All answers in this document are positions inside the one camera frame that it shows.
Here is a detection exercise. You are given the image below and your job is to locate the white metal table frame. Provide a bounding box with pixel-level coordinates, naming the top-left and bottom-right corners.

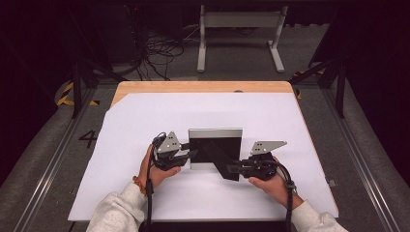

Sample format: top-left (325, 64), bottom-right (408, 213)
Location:
top-left (196, 4), bottom-right (289, 73)

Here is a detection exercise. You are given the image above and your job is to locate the black cloth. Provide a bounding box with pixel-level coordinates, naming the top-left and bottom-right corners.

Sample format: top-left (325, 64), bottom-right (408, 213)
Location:
top-left (201, 140), bottom-right (242, 183)

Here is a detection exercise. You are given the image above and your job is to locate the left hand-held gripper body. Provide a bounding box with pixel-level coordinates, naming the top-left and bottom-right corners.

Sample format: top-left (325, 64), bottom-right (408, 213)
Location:
top-left (151, 130), bottom-right (191, 172)

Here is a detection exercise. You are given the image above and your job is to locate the person's left hand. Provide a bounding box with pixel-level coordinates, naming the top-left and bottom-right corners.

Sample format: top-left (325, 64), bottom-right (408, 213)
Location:
top-left (136, 143), bottom-right (183, 191)

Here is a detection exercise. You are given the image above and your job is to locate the orange bead bracelet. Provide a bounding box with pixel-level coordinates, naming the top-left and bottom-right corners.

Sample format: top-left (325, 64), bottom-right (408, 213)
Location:
top-left (132, 175), bottom-right (148, 197)

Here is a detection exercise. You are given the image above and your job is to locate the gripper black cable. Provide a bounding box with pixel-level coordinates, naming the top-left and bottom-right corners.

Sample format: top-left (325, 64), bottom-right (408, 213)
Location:
top-left (266, 159), bottom-right (298, 232)
top-left (145, 131), bottom-right (169, 232)

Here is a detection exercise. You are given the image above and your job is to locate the white table sheet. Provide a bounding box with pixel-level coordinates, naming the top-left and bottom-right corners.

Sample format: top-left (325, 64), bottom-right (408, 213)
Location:
top-left (68, 92), bottom-right (339, 223)

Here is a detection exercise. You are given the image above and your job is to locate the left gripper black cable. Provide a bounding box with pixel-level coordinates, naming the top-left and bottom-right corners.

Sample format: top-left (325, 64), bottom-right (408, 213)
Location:
top-left (145, 131), bottom-right (169, 232)

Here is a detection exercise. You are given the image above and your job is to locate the tangle of black floor cables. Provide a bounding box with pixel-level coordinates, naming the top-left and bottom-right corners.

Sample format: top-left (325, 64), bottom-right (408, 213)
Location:
top-left (124, 6), bottom-right (201, 82)

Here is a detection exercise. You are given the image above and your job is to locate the person's right hand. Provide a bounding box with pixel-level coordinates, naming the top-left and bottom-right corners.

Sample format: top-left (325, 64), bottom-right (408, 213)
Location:
top-left (248, 156), bottom-right (305, 210)

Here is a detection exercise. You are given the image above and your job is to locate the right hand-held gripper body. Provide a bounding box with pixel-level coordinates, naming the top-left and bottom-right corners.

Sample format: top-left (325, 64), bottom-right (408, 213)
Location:
top-left (239, 139), bottom-right (288, 182)

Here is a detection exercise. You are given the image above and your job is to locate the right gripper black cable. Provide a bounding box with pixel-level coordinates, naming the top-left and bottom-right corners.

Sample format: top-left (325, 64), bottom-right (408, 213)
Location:
top-left (266, 159), bottom-right (298, 232)

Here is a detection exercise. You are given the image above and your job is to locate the aluminium floor rail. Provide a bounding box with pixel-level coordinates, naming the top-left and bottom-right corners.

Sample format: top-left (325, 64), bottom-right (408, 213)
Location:
top-left (13, 86), bottom-right (98, 232)
top-left (322, 88), bottom-right (402, 232)

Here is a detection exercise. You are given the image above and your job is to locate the black metal stand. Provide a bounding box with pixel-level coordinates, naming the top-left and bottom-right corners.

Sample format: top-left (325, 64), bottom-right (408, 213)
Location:
top-left (288, 9), bottom-right (350, 120)
top-left (66, 6), bottom-right (130, 120)

